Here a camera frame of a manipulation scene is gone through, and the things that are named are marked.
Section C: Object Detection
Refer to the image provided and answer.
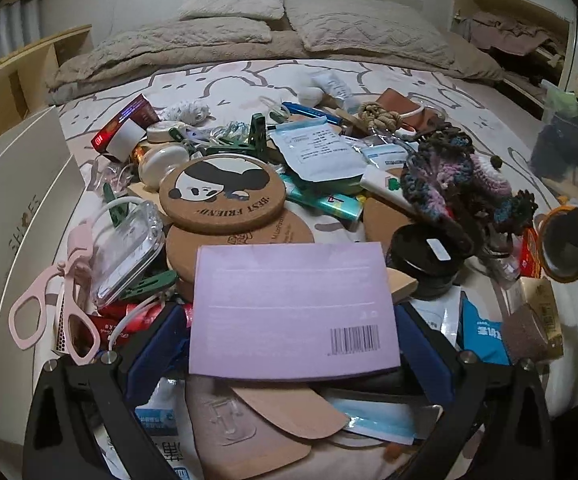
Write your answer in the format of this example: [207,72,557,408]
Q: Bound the clear bag of yarn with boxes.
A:
[529,80,578,196]

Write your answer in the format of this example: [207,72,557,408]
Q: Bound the beige embossed pouch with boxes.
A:
[184,375,315,480]

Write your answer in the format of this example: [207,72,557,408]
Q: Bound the blue purple crochet piece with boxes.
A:
[401,129,474,222]

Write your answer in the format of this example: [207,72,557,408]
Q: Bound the teal tissue packet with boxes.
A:
[279,172,367,223]

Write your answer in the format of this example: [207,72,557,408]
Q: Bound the red sachets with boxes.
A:
[86,300,190,346]

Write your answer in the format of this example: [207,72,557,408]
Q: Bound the plain cork coaster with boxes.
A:
[363,195,415,248]

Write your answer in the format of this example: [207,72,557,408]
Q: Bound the white round compact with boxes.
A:
[139,144,190,186]

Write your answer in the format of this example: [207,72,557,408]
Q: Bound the white wipes packet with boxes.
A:
[314,71,357,103]

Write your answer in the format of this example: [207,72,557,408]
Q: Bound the pile of clothes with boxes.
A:
[469,10,570,58]

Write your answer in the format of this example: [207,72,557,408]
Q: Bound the brown leather wallet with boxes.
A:
[374,87,442,133]

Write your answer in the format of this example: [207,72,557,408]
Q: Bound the panda cork coaster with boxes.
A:
[159,152,287,233]

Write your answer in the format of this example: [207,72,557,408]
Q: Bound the pink scissors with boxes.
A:
[9,220,102,366]

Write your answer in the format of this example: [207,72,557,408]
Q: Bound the white tube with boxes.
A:
[359,166,405,201]

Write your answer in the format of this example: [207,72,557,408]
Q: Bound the blue pen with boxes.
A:
[281,101,342,126]

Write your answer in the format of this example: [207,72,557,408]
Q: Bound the clear plastic case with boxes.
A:
[89,200,165,308]

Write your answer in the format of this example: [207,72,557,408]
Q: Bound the white cardboard box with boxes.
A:
[0,106,92,451]

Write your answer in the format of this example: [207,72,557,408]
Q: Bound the green folding clip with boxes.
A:
[204,114,270,158]

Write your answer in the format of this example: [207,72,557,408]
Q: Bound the wooden headboard shelf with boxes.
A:
[0,24,94,133]

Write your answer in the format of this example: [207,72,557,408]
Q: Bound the purple card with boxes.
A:
[188,242,402,381]

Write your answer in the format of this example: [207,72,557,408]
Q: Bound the white instruction packet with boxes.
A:
[411,287,464,348]

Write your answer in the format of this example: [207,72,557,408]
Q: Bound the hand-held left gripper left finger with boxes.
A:
[22,302,192,480]

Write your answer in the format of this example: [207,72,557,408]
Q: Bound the printed bed sheet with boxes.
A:
[56,57,578,418]

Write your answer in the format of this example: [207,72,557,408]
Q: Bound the beige carton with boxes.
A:
[519,276,564,358]

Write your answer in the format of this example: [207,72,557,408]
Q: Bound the small patterned tape roll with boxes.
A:
[146,121,180,143]

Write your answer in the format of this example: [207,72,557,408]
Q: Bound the pink white crochet piece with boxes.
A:
[469,152,514,198]

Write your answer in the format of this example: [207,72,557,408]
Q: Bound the green clothespin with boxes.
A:
[114,270,179,301]

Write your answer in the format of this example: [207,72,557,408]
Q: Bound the clear glass jar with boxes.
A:
[479,240,524,286]

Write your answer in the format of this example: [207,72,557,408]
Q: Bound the face mask packet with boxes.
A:
[356,142,415,168]

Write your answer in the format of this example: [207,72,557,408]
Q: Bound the white zip pouch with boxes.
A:
[269,115,367,183]

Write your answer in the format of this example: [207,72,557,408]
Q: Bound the orange tape roll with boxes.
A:
[538,204,578,285]

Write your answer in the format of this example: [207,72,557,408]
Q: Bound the black round jar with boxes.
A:
[386,223,476,301]

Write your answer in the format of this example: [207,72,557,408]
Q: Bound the white tape roll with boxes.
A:
[105,121,147,161]

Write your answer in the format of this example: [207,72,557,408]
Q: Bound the white cable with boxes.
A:
[89,197,145,241]

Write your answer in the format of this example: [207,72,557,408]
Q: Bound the white blue printed packet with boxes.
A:
[92,377,190,480]

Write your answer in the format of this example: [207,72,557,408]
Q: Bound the large beige pillow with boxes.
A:
[284,0,462,68]

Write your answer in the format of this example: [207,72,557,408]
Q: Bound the red box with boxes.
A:
[92,94,162,153]

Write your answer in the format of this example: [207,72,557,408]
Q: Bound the tan leather piece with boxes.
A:
[229,382,350,441]

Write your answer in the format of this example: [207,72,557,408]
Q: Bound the beige blanket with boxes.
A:
[44,16,504,106]

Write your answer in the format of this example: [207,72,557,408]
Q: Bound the white plush toy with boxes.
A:
[296,70,330,106]

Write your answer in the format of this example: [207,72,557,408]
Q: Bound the blue face mask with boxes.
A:
[329,400,444,448]

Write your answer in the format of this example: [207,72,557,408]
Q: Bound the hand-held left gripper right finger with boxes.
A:
[394,302,554,480]

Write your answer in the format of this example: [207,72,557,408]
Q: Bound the wooden wedge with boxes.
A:
[386,267,420,306]

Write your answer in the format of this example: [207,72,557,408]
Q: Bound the rope knot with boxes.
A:
[356,101,402,136]

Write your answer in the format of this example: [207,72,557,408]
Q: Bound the small red packet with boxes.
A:
[519,227,544,281]

